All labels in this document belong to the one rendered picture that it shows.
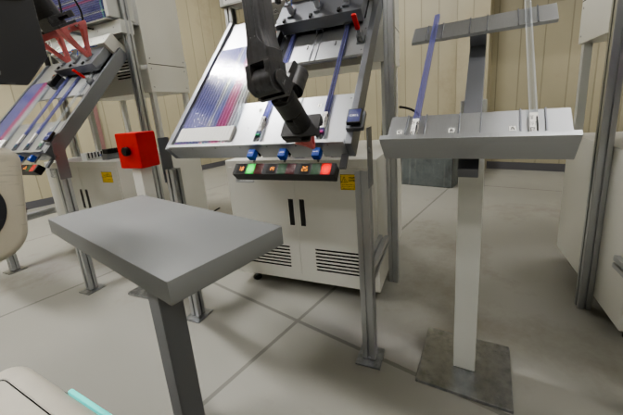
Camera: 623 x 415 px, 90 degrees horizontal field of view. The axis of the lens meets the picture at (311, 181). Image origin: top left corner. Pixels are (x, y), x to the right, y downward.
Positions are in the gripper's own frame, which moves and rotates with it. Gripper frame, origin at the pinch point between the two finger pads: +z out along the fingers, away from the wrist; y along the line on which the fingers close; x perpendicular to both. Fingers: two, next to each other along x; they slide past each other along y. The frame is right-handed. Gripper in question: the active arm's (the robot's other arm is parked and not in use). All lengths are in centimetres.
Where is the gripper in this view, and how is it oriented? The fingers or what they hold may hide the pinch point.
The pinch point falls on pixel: (312, 145)
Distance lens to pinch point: 87.2
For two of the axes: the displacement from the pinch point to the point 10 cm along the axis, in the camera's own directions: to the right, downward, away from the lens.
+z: 3.6, 4.7, 8.1
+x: -1.9, 8.8, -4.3
